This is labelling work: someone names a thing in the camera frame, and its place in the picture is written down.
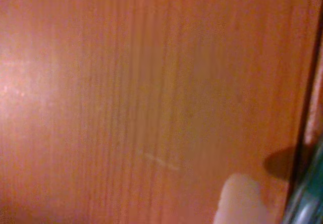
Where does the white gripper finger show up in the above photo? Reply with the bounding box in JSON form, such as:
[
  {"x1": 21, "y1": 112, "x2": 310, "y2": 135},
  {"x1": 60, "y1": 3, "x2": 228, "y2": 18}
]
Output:
[{"x1": 213, "y1": 173, "x2": 263, "y2": 224}]

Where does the green clear pen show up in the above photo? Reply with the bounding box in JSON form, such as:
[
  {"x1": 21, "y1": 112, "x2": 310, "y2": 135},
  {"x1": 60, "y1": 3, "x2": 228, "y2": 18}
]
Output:
[{"x1": 282, "y1": 138, "x2": 323, "y2": 224}]

